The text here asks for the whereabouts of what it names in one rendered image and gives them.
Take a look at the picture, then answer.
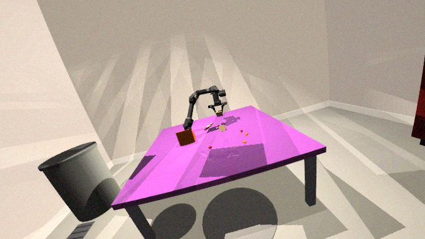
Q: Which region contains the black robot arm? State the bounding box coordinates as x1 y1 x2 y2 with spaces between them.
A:
182 85 226 130

